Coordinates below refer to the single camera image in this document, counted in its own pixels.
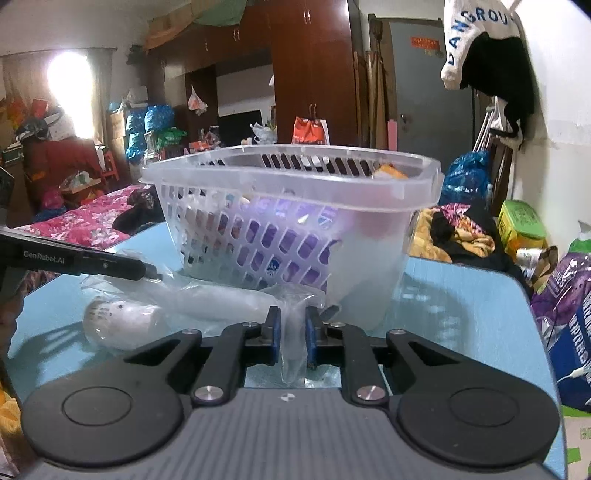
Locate white bottle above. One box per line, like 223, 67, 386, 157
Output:
84, 298, 164, 349

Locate white crumpled plastic bag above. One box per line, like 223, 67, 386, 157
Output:
250, 122, 278, 145

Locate green lidded box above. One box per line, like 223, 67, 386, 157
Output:
498, 199, 548, 252

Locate beige window curtain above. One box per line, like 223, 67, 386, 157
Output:
85, 48, 114, 139

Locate green cloth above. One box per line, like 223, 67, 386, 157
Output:
191, 0, 247, 26

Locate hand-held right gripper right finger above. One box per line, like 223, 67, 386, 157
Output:
305, 305, 467, 407

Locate clear plastic bag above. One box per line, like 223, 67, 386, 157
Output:
81, 249, 342, 388

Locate brown wooden wardrobe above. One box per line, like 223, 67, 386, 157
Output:
145, 0, 365, 148

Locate wooden boards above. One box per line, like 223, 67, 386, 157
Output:
353, 46, 391, 148

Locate blue tote bag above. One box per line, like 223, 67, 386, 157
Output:
547, 277, 591, 409

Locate white plastic basket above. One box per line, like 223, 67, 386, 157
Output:
140, 144, 445, 330

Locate metal folding rack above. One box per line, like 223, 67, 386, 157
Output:
471, 99, 502, 153

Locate green plastic bag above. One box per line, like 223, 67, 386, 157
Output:
157, 128, 188, 149

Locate red shopping bag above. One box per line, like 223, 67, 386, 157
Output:
293, 116, 329, 146

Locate orange capped bottle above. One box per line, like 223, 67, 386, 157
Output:
355, 208, 407, 245

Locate white hanging plastic bag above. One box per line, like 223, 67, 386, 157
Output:
187, 85, 208, 116

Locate blue plastic bag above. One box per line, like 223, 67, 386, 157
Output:
438, 150, 492, 206
126, 111, 147, 162
144, 105, 175, 134

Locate red stool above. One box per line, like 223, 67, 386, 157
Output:
102, 150, 120, 182

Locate purple tissue pack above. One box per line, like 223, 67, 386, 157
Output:
240, 196, 340, 287

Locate purple printed bag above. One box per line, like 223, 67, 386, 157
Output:
531, 251, 591, 333

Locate pink floral blanket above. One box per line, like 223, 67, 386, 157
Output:
23, 185, 153, 250

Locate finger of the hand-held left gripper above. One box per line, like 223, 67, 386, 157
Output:
78, 249, 164, 282

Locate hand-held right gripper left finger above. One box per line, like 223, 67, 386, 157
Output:
124, 305, 282, 407

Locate white green paper bag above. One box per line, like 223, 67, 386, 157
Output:
561, 406, 591, 480

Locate grey door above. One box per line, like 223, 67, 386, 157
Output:
390, 18, 476, 162

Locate black clothes pile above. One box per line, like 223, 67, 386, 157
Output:
112, 189, 164, 234

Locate black television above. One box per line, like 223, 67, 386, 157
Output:
218, 110, 264, 148

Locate white black hoodie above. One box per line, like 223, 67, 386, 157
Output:
441, 0, 536, 151

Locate red covered furniture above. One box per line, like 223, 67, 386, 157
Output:
21, 138, 105, 195

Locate yellow floral cloth pile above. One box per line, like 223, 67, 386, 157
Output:
411, 203, 509, 268

